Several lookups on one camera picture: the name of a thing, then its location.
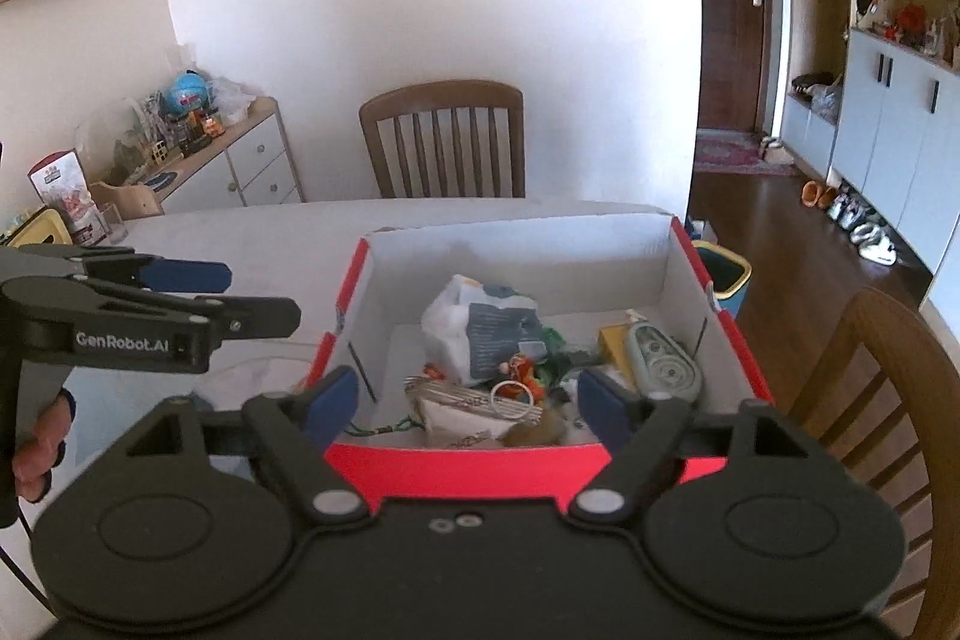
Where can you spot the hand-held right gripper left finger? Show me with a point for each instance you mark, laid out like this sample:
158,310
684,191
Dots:
330,404

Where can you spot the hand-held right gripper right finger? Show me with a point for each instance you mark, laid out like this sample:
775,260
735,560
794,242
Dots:
604,407

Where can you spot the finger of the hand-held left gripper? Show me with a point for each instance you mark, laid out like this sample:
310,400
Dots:
187,277
247,316

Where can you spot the small yellow box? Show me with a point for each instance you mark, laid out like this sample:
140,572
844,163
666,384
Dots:
611,344

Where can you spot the green white correction tape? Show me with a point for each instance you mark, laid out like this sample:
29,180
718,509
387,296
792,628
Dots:
664,366

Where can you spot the brown snack packet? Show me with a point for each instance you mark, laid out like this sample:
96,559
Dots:
450,394

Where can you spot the white tissue packet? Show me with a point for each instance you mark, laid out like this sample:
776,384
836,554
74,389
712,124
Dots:
487,325

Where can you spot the red cardboard box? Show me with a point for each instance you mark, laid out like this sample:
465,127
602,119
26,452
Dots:
510,257

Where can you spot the person's left hand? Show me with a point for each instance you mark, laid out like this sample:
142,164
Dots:
41,452

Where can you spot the clear glass tumbler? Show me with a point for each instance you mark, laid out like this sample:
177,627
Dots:
114,224

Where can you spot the light wooden stand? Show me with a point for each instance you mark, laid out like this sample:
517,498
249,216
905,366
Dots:
124,197

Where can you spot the white wooden sideboard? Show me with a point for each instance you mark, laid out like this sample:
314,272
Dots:
255,160

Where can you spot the red white snack bag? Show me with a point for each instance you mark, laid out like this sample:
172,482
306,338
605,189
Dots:
67,190

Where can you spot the blue bin with yellow rim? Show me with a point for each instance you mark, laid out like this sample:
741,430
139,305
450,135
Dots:
724,280

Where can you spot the crumpled clear plastic bag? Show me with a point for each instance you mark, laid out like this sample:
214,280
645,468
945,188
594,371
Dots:
231,100

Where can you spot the blue globe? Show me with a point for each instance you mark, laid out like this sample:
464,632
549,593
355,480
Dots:
187,93

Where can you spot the brown wooden round-back chair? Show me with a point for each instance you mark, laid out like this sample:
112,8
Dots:
862,340

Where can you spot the patterned red rug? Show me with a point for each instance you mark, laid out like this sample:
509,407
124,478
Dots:
727,156

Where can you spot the dark wooden slatted chair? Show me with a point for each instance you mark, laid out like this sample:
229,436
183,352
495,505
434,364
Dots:
442,108

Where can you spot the beige slippers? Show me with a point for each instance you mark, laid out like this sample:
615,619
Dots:
774,149

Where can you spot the row of shoes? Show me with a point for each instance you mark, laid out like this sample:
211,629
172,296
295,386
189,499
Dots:
855,220

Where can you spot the red flower decoration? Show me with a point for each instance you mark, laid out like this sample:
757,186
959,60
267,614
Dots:
911,19

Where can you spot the grey blue wall cabinet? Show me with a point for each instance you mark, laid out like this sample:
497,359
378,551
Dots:
900,108

